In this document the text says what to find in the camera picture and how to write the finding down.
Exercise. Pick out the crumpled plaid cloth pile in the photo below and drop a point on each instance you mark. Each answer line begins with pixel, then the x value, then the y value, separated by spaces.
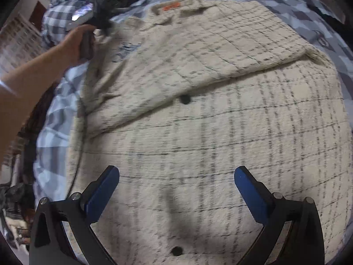
pixel 58 15

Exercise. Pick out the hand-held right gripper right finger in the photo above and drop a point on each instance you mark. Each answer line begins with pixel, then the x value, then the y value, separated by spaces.
pixel 249 191

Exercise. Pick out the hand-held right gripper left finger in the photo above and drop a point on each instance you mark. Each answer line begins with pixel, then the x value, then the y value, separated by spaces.
pixel 103 191

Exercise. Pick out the brown door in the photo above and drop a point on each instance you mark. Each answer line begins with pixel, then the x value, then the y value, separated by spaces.
pixel 37 12

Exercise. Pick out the dark clutter pile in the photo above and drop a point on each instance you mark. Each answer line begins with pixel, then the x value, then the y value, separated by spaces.
pixel 15 198

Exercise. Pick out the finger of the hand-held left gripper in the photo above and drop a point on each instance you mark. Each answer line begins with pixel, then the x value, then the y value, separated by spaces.
pixel 106 23

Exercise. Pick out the cream plaid jacket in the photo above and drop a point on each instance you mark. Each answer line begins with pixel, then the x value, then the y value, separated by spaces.
pixel 220 110

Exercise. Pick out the person's left hand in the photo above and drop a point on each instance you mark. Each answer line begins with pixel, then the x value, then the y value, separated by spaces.
pixel 73 44

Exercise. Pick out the person's left forearm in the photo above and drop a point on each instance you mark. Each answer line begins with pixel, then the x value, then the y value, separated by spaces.
pixel 30 88

